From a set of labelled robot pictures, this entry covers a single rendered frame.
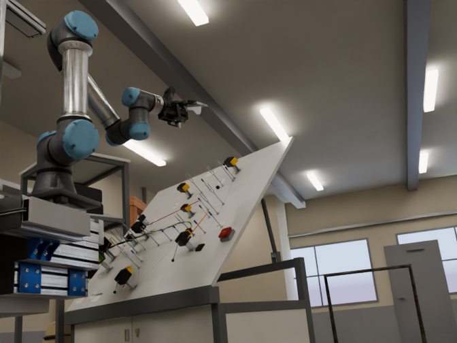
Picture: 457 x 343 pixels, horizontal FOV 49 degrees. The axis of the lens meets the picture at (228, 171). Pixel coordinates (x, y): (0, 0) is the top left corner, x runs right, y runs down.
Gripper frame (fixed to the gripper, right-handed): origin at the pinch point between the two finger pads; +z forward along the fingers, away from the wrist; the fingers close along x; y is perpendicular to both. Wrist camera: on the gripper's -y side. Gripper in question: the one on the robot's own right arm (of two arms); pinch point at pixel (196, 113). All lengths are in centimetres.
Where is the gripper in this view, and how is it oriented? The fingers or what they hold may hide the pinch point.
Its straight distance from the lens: 212.2
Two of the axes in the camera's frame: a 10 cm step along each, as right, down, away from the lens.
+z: 7.1, 1.6, 6.9
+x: 6.9, -4.0, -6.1
